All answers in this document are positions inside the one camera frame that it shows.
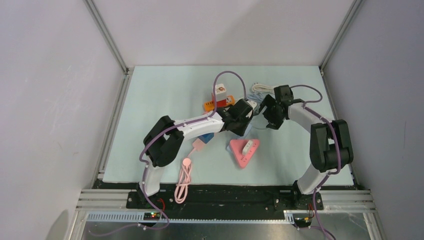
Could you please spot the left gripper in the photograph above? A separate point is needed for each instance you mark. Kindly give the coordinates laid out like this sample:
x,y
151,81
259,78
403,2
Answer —
x,y
246,123

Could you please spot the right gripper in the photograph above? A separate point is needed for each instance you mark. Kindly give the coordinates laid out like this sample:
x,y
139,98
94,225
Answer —
x,y
274,122

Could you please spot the red cube socket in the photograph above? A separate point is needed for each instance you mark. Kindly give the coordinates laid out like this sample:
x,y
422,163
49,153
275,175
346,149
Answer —
x,y
219,101

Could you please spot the white adapter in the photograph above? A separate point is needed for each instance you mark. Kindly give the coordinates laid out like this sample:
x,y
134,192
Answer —
x,y
247,147

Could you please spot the orange power strip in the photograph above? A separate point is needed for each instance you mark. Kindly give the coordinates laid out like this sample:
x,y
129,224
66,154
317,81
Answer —
x,y
210,105

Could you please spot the white cube socket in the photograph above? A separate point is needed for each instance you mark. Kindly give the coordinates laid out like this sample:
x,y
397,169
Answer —
x,y
220,89

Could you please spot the pink triangular power strip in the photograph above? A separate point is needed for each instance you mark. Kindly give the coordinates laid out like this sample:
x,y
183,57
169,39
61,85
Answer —
x,y
237,146

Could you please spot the dark blue cube socket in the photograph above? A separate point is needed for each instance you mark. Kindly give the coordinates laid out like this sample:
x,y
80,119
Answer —
x,y
205,138

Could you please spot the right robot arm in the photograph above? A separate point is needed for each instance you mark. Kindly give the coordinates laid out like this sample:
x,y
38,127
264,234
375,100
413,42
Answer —
x,y
330,146

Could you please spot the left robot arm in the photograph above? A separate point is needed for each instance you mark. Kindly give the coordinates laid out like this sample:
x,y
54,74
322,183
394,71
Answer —
x,y
163,142

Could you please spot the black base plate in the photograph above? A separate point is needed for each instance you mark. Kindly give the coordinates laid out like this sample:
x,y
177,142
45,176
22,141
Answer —
x,y
222,193

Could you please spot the aluminium frame rail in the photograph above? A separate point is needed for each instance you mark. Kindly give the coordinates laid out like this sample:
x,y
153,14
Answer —
x,y
123,205

